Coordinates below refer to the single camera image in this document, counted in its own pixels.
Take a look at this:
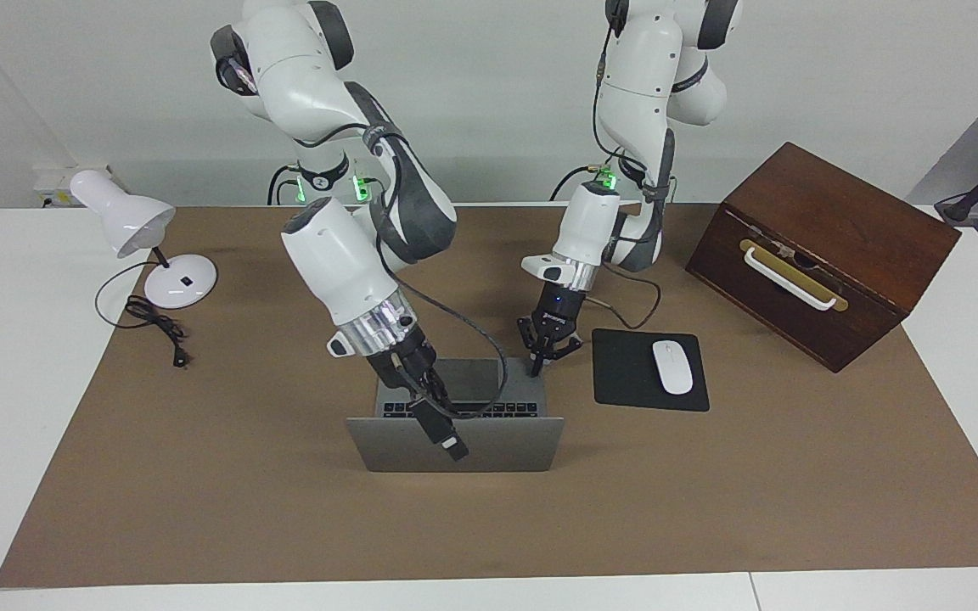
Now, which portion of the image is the white box handle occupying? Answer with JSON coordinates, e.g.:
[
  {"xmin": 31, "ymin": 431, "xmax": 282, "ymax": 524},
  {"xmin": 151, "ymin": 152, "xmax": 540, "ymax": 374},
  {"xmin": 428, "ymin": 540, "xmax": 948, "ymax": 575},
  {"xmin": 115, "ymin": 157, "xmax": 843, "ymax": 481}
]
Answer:
[{"xmin": 744, "ymin": 246, "xmax": 838, "ymax": 311}]

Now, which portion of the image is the white computer mouse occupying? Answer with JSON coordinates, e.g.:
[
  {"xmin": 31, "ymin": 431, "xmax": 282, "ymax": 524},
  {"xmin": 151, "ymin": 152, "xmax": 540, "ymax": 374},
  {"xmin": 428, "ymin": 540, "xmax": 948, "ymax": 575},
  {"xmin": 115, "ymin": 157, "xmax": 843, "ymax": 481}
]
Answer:
[{"xmin": 652, "ymin": 339, "xmax": 694, "ymax": 396}]

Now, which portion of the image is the black mouse pad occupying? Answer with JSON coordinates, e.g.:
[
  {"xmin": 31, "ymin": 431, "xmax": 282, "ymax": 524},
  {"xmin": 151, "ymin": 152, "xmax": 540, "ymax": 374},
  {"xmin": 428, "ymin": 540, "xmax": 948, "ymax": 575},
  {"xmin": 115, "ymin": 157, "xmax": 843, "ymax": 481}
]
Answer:
[{"xmin": 592, "ymin": 328, "xmax": 711, "ymax": 413}]

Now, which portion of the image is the white desk lamp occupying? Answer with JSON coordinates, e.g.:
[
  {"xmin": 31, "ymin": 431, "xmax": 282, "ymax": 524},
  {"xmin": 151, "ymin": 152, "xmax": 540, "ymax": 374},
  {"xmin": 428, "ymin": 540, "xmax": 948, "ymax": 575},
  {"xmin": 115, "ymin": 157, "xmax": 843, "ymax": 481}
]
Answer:
[{"xmin": 70, "ymin": 170, "xmax": 218, "ymax": 310}]

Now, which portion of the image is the white power strip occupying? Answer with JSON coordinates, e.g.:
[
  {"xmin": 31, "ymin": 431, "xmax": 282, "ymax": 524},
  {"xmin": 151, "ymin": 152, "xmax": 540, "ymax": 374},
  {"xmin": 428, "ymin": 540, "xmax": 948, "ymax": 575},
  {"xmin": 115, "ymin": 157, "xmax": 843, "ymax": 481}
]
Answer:
[{"xmin": 32, "ymin": 164, "xmax": 129, "ymax": 210}]

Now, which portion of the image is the brown table mat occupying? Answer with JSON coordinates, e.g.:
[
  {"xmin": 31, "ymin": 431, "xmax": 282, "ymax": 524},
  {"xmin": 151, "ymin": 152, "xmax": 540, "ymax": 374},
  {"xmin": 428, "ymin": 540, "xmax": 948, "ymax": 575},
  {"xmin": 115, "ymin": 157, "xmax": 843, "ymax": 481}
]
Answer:
[{"xmin": 0, "ymin": 204, "xmax": 978, "ymax": 589}]

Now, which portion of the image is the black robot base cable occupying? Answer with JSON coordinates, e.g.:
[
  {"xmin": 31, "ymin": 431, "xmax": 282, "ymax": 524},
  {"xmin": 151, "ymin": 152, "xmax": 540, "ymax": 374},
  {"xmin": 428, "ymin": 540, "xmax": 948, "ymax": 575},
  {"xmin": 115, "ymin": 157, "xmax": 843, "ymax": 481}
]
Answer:
[
  {"xmin": 550, "ymin": 161, "xmax": 609, "ymax": 203},
  {"xmin": 267, "ymin": 164, "xmax": 305, "ymax": 206}
]

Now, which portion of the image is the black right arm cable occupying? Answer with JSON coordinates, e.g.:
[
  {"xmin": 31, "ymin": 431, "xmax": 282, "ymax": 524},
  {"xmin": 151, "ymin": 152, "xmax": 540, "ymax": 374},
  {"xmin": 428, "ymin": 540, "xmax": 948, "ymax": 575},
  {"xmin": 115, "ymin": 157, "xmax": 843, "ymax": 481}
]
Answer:
[{"xmin": 319, "ymin": 123, "xmax": 509, "ymax": 418}]

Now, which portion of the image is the dark brown wooden box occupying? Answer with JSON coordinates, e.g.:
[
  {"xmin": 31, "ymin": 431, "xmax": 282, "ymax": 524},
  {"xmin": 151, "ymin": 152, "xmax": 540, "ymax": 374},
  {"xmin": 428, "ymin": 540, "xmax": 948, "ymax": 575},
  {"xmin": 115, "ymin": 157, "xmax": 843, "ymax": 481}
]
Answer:
[{"xmin": 685, "ymin": 142, "xmax": 962, "ymax": 374}]

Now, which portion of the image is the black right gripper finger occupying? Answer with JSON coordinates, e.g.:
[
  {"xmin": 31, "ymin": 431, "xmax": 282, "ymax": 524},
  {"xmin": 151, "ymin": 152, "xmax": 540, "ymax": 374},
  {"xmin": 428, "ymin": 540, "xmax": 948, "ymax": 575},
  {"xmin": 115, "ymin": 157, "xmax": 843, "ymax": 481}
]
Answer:
[
  {"xmin": 425, "ymin": 382, "xmax": 470, "ymax": 463},
  {"xmin": 408, "ymin": 397, "xmax": 454, "ymax": 460}
]

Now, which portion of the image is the silver apple laptop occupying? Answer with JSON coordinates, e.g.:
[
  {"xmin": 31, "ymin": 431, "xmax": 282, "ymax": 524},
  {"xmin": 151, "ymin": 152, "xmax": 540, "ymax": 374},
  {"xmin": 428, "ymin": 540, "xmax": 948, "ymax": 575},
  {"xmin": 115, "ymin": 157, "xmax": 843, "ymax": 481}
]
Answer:
[{"xmin": 346, "ymin": 357, "xmax": 565, "ymax": 474}]

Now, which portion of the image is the black lamp power cable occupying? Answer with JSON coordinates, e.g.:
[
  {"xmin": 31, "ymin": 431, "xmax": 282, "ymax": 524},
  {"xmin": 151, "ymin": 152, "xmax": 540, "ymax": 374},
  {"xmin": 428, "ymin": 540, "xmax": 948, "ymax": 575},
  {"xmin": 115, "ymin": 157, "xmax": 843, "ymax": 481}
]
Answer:
[{"xmin": 96, "ymin": 259, "xmax": 190, "ymax": 369}]

